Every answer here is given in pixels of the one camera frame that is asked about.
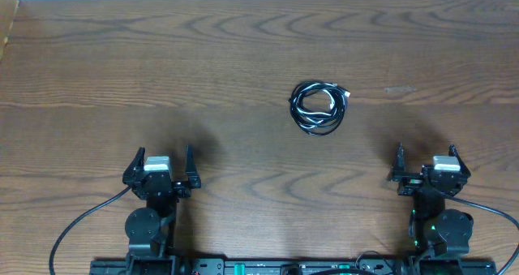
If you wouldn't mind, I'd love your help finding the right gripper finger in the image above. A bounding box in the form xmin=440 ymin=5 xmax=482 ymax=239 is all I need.
xmin=448 ymin=144 xmax=471 ymax=178
xmin=388 ymin=143 xmax=405 ymax=182

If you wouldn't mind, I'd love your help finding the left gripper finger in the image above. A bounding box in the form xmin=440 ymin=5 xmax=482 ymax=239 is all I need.
xmin=185 ymin=145 xmax=201 ymax=188
xmin=122 ymin=147 xmax=145 ymax=185

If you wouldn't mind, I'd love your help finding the black usb cable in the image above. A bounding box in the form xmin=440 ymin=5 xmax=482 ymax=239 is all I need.
xmin=288 ymin=79 xmax=351 ymax=137

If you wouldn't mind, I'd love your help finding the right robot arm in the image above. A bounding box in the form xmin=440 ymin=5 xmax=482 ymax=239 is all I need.
xmin=388 ymin=144 xmax=474 ymax=274

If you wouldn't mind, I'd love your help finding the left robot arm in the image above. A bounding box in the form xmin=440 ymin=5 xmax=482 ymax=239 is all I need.
xmin=122 ymin=147 xmax=202 ymax=275

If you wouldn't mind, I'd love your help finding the clear tape strip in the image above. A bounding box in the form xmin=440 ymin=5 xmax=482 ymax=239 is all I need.
xmin=384 ymin=86 xmax=417 ymax=93

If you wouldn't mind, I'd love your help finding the cardboard panel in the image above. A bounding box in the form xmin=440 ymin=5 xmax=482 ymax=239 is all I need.
xmin=0 ymin=0 xmax=19 ymax=57

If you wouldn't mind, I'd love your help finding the left camera black cable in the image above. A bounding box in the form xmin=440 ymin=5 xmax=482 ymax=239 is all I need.
xmin=48 ymin=185 xmax=133 ymax=275

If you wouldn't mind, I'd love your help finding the camera black cable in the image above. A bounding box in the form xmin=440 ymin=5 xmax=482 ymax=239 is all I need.
xmin=48 ymin=185 xmax=133 ymax=275
xmin=445 ymin=196 xmax=519 ymax=275

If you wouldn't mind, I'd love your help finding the right camera black cable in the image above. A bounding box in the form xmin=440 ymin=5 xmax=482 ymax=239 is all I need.
xmin=445 ymin=196 xmax=519 ymax=275

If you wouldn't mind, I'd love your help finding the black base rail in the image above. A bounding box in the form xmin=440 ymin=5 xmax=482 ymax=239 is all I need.
xmin=89 ymin=256 xmax=497 ymax=275

